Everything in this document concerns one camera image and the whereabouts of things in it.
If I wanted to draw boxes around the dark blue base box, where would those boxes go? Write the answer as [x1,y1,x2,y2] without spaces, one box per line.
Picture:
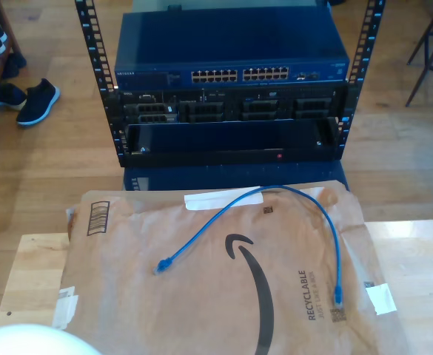
[122,164,350,192]

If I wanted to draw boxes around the brown wooden shoe rack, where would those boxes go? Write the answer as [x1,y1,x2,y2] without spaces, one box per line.
[0,0,21,130]

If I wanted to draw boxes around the black rack server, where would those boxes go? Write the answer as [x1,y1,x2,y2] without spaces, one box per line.
[107,87,350,125]

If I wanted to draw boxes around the dark sneaker pale sole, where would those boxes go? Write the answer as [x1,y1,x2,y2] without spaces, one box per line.
[16,77,61,127]
[0,83,28,111]

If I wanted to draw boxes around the blue network cable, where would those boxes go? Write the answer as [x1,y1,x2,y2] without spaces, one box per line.
[152,184,346,308]

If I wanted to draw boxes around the brown packing paper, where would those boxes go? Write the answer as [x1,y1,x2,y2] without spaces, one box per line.
[52,180,406,355]

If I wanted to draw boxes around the black equipment rack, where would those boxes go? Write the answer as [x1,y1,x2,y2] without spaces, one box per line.
[74,0,387,169]

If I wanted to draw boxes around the plain dark shoe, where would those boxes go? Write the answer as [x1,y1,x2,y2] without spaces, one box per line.
[1,53,27,79]

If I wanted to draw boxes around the blue network switch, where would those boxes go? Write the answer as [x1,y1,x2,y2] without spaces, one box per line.
[114,10,351,89]

